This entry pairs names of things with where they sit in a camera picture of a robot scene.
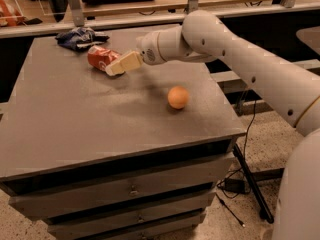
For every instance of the blue chip bag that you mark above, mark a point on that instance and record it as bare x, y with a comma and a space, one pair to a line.
81, 38

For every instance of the red coke can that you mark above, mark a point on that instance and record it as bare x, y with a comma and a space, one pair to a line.
100, 57

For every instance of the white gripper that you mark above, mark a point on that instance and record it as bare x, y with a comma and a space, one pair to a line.
147, 50

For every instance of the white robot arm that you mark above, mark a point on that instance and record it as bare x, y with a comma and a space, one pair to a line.
293, 92

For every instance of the metal shelf rail frame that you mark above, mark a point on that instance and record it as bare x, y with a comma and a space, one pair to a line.
102, 15

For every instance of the grey drawer cabinet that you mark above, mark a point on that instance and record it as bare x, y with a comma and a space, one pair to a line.
101, 158

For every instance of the black metal stand leg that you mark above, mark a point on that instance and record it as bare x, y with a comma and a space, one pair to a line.
253, 178

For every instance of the black power adapter with cable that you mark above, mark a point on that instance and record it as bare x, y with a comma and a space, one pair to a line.
235, 183

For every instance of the orange white object on shelf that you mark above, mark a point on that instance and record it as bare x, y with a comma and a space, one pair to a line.
9, 15

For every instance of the orange fruit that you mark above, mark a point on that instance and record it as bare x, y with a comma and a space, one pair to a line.
178, 97

